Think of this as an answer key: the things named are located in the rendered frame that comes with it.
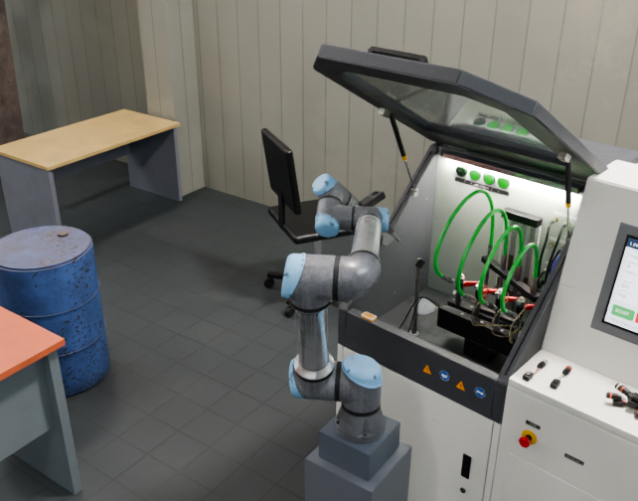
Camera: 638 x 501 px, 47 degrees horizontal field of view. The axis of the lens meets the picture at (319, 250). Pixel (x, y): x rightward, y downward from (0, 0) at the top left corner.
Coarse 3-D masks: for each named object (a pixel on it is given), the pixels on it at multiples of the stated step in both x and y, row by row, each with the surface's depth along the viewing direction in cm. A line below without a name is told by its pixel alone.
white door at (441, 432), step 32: (352, 352) 279; (384, 384) 273; (416, 384) 262; (416, 416) 267; (448, 416) 256; (480, 416) 246; (416, 448) 273; (448, 448) 261; (480, 448) 251; (416, 480) 279; (448, 480) 267; (480, 480) 256
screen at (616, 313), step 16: (624, 224) 225; (624, 240) 226; (624, 256) 226; (608, 272) 230; (624, 272) 227; (608, 288) 230; (624, 288) 227; (608, 304) 231; (624, 304) 228; (592, 320) 235; (608, 320) 231; (624, 320) 228; (624, 336) 229
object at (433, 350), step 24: (360, 312) 273; (360, 336) 273; (384, 336) 264; (408, 336) 259; (384, 360) 269; (408, 360) 260; (432, 360) 252; (456, 360) 246; (432, 384) 256; (480, 384) 241; (480, 408) 245
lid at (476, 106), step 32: (320, 64) 215; (352, 64) 199; (384, 64) 193; (416, 64) 187; (384, 96) 242; (416, 96) 222; (448, 96) 206; (480, 96) 183; (512, 96) 182; (416, 128) 274; (448, 128) 259; (480, 128) 237; (512, 128) 218; (544, 128) 194; (512, 160) 267; (544, 160) 243; (576, 160) 222
